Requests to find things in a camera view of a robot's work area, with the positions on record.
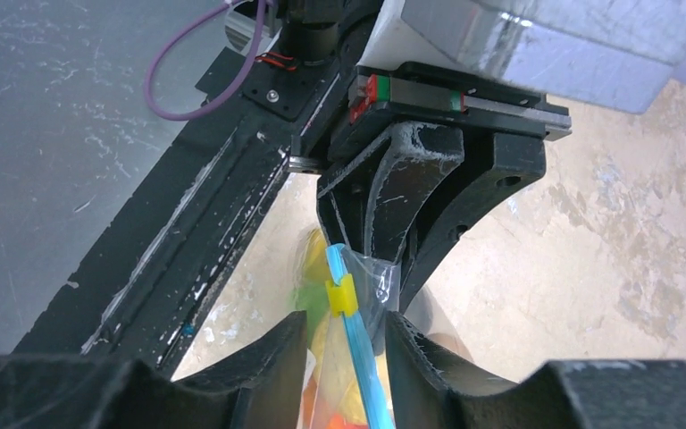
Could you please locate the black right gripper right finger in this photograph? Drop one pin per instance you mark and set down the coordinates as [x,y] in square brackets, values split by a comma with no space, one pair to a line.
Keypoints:
[433,387]

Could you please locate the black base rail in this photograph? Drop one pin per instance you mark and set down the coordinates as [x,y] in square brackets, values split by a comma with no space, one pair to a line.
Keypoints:
[145,287]

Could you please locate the yellow zip slider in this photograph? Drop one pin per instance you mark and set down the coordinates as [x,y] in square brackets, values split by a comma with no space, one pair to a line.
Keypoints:
[342,296]

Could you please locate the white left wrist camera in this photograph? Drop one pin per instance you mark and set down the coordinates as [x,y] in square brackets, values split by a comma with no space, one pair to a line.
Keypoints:
[614,54]

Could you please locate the red orange fake tomato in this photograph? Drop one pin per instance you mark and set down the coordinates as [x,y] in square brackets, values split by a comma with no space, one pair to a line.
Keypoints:
[314,410]

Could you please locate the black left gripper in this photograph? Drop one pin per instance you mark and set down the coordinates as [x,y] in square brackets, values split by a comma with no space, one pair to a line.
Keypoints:
[425,179]

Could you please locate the clear zip bag blue seal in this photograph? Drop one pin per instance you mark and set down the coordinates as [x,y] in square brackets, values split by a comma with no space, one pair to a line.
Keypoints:
[376,292]

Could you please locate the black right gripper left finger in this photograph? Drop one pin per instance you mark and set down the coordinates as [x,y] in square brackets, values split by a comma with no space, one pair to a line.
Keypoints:
[259,386]

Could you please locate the yellow fake lemon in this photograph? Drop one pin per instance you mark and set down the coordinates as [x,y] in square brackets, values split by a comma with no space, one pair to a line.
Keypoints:
[334,371]

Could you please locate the green yellow fake mango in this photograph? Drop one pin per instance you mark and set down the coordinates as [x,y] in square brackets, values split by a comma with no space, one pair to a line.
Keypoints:
[311,272]

